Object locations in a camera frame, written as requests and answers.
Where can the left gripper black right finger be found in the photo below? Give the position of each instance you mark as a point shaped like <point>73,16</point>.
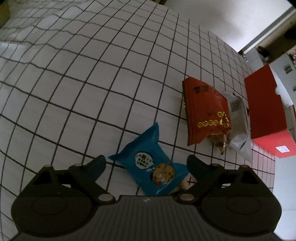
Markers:
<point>212,175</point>

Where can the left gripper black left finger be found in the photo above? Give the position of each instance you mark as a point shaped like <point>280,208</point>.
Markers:
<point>89,173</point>

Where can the white green snack bag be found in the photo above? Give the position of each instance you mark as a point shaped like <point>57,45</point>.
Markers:
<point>240,139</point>

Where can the red orange snack bag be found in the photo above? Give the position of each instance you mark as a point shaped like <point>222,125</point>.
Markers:
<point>207,112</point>

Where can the blue cookie packet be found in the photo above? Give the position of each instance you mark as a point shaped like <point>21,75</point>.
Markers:
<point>153,171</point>

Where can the red cardboard box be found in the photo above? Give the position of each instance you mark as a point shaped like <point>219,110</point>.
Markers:
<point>268,121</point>

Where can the checkered white tablecloth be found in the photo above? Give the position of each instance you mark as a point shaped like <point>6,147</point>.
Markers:
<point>83,78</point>

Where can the gold thermos jug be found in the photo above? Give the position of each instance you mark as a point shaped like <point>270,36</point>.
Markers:
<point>4,12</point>

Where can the white wall cabinet unit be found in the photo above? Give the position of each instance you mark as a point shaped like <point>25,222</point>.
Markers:
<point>283,70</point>

